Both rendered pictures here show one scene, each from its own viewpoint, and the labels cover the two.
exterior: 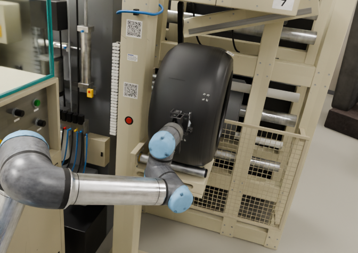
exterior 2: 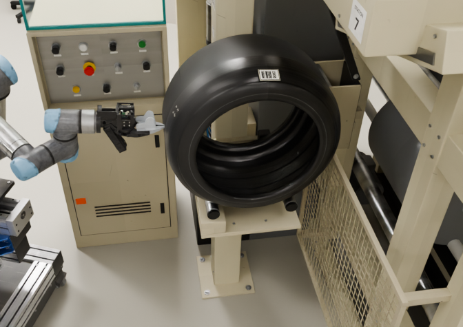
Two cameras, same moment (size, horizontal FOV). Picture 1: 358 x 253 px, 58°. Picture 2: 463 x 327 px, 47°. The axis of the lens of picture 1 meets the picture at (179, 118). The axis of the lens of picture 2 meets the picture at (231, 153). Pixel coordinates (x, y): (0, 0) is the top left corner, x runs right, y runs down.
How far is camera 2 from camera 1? 1.72 m
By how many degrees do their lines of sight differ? 58
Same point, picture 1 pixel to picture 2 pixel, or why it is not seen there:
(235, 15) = not seen: hidden behind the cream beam
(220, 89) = (194, 111)
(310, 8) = (433, 54)
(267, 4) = (346, 18)
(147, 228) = (292, 271)
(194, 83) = (181, 89)
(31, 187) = not seen: outside the picture
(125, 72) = not seen: hidden behind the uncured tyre
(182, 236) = (310, 315)
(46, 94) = (159, 39)
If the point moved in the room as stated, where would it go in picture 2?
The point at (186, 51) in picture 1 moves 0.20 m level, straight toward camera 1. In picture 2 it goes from (220, 47) to (158, 57)
